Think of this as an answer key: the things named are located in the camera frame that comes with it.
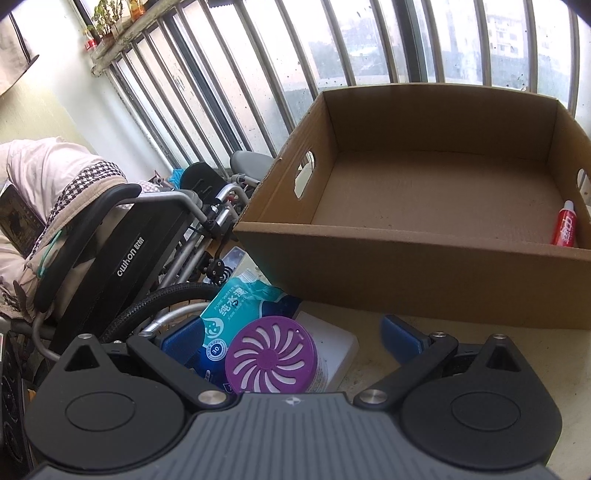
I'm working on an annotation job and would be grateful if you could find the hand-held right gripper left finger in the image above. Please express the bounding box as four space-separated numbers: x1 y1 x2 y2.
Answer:
59 318 232 411

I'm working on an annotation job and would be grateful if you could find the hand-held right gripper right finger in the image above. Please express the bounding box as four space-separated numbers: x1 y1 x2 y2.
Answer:
352 314 528 411

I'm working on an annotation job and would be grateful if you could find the brown cardboard box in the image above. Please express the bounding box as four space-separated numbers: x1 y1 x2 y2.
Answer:
233 83 591 330

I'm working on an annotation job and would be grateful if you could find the teal wet wipes pack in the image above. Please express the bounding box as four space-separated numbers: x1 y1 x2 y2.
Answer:
196 268 303 393

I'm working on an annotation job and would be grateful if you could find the purple lid air freshener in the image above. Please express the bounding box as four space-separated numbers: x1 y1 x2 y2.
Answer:
225 316 329 396

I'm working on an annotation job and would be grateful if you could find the white rectangular box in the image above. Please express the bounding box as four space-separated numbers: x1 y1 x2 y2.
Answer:
295 310 360 393

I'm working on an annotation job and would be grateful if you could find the translucent plastic box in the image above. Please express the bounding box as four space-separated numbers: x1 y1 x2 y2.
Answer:
217 246 259 287

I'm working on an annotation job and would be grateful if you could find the black folded wheelchair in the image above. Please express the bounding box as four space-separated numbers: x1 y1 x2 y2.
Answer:
31 182 259 363

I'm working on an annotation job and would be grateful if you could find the black padded cushion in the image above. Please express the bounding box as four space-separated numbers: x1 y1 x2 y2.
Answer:
179 161 227 204

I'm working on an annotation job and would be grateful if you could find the black device with label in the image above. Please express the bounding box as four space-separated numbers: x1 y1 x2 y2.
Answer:
0 332 33 467

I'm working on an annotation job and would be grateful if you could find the checkered cloth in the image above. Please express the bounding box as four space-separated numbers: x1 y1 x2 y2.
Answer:
45 159 131 232

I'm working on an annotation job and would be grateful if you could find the grey padded seat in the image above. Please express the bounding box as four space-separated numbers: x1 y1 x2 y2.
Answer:
230 151 278 179

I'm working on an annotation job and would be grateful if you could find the red and white tube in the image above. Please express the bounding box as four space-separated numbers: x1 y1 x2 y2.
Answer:
551 199 581 248

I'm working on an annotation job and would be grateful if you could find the black flat case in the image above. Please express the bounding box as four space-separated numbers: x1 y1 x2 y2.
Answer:
0 184 47 257

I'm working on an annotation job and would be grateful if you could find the beige quilted jacket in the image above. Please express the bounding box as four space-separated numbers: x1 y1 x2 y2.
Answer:
0 136 162 320

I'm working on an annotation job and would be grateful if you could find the metal window grille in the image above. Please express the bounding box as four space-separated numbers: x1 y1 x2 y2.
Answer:
92 0 591 185

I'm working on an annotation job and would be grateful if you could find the wooden window shelf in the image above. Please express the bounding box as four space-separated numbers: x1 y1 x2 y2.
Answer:
90 0 222 75

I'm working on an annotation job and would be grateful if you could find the potted green plant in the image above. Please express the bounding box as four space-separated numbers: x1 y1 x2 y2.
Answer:
83 0 128 40

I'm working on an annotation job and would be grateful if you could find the hanging beige cloth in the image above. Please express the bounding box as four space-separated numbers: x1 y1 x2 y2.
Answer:
0 13 40 94

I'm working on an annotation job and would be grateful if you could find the green wire hanger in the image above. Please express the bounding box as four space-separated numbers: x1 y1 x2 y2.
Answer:
37 231 64 278

